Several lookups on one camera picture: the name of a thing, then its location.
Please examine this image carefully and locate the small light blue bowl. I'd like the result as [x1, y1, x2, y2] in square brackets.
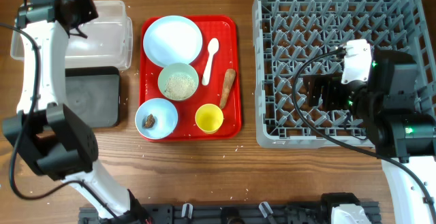
[135, 98, 178, 140]

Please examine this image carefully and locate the large light blue plate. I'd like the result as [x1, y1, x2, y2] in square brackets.
[142, 16, 203, 67]

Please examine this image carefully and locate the grey dishwasher rack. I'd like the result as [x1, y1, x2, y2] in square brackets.
[252, 0, 435, 148]

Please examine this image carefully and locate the brown food scrap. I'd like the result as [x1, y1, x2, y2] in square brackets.
[142, 114, 155, 129]

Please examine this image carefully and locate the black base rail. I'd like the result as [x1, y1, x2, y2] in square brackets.
[78, 192, 381, 224]

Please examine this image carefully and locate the green bowl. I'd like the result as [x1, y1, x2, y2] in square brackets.
[157, 63, 199, 101]

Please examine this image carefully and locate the yellow cup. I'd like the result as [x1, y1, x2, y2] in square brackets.
[195, 103, 224, 134]

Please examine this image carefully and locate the black tray bin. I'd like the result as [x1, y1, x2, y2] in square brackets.
[65, 66, 121, 128]

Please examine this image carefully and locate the white plastic spoon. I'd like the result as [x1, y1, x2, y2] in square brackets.
[202, 38, 219, 86]

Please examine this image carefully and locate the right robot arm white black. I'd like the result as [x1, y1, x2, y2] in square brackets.
[294, 45, 435, 223]

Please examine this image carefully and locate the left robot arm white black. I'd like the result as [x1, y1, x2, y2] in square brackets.
[2, 0, 152, 223]

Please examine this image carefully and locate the rice grains pile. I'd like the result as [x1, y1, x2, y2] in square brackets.
[164, 73, 197, 100]

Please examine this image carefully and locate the brown carrot-shaped food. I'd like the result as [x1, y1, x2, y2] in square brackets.
[219, 69, 236, 109]

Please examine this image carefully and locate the red serving tray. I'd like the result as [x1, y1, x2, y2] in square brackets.
[135, 15, 242, 142]

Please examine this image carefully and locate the clear plastic bin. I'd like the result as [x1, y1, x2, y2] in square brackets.
[10, 0, 134, 71]

